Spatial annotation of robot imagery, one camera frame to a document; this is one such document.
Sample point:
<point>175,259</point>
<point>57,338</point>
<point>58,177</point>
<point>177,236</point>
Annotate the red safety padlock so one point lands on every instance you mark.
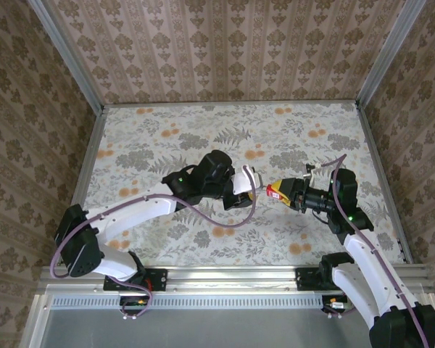
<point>271,189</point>

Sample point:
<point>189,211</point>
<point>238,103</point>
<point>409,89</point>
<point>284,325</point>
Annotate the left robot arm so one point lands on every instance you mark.
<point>79,250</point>

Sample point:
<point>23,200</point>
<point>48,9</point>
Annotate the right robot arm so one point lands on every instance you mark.
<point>366,264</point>

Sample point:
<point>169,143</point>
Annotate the floral table cover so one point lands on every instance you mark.
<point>221,127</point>

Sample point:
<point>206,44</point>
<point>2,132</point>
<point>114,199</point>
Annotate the black electronics box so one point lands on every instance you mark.
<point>130,302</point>
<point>337,306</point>

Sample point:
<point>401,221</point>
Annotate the grey metal shelf plate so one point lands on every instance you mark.
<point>221,330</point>

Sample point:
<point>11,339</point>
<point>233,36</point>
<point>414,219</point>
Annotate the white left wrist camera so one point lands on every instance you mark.
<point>243,181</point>

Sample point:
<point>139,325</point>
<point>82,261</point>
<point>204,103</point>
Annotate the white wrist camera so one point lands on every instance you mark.
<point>310,170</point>
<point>243,181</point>

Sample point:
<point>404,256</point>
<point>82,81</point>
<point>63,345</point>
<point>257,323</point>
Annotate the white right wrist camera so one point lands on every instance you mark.
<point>310,170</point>

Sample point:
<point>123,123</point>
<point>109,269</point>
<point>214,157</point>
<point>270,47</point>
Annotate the aluminium table end rail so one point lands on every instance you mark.
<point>232,103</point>

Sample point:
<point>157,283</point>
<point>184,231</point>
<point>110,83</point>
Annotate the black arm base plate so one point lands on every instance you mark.
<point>306,279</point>
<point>159,279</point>

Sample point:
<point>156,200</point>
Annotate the aluminium mounting rail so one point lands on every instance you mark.
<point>232,279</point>

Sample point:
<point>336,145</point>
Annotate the aluminium table side rail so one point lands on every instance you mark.
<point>83,181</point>

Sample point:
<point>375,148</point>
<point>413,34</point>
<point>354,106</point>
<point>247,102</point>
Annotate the aluminium frame post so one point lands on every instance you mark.
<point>386,54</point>
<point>69,54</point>

